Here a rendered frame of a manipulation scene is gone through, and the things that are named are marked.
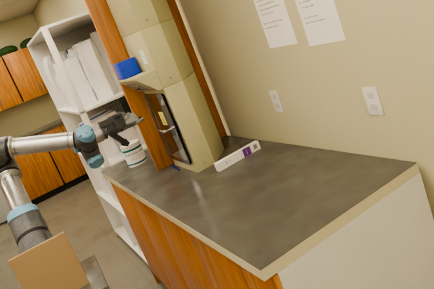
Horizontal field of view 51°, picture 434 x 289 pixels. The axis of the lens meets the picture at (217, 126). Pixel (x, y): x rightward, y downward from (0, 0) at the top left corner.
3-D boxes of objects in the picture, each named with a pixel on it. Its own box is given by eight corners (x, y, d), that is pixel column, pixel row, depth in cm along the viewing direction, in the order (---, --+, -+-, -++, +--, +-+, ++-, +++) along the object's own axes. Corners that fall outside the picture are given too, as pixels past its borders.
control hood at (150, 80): (143, 89, 255) (136, 73, 253) (163, 88, 227) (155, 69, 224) (124, 98, 251) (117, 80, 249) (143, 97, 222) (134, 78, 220)
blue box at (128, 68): (135, 73, 252) (129, 58, 250) (141, 72, 243) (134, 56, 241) (119, 80, 248) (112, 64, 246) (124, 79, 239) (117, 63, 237)
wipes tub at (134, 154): (143, 157, 309) (135, 137, 306) (150, 160, 297) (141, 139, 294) (126, 166, 304) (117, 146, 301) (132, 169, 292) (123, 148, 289)
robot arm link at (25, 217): (11, 237, 163) (-1, 209, 170) (22, 253, 173) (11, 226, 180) (44, 221, 167) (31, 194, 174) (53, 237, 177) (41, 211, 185)
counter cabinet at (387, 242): (230, 236, 365) (188, 134, 344) (477, 373, 182) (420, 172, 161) (156, 282, 339) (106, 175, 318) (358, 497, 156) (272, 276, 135)
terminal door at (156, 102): (172, 157, 264) (144, 93, 255) (192, 164, 237) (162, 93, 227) (170, 158, 264) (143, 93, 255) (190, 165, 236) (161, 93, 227)
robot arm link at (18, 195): (21, 251, 172) (-21, 153, 200) (32, 268, 184) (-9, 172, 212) (52, 235, 177) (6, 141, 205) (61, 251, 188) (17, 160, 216)
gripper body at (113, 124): (123, 113, 219) (99, 123, 214) (130, 129, 221) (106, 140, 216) (118, 112, 226) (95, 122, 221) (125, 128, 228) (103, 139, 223)
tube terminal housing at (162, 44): (210, 146, 276) (161, 23, 258) (237, 151, 247) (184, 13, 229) (175, 164, 266) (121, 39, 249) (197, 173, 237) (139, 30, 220)
